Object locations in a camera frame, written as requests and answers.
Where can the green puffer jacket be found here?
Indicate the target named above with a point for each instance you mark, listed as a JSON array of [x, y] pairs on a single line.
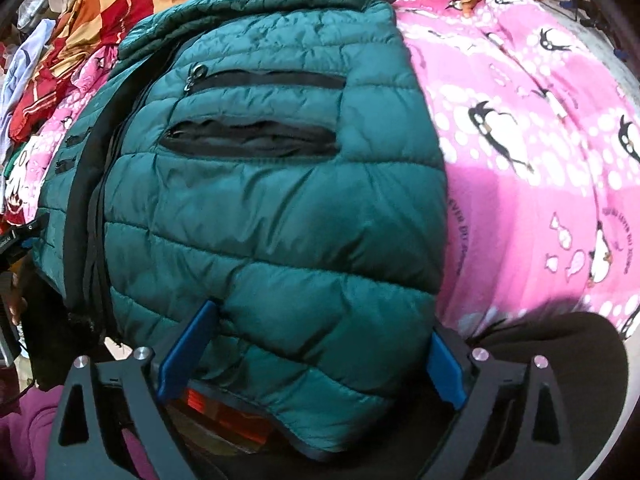
[[275, 200]]

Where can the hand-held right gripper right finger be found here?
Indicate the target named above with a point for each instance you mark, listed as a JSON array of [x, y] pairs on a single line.
[[445, 370]]

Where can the black tripod stand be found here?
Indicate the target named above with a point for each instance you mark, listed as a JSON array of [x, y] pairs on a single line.
[[595, 15]]

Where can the red ruffled cloth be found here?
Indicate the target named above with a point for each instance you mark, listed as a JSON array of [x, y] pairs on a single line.
[[30, 105]]

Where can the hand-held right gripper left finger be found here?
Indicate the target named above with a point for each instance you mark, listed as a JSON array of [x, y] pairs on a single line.
[[187, 350]]

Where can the white printed cloth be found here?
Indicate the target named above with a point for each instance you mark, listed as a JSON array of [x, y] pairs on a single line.
[[15, 180]]

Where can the lavender garment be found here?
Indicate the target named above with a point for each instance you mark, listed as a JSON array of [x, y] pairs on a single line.
[[25, 55]]

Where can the person's left hand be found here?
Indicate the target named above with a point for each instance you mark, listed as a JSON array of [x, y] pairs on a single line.
[[19, 296]]

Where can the person's magenta sleeved forearm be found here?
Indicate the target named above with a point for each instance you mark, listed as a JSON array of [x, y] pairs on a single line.
[[30, 430]]

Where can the pink penguin print blanket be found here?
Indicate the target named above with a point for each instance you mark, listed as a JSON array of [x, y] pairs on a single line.
[[525, 160]]

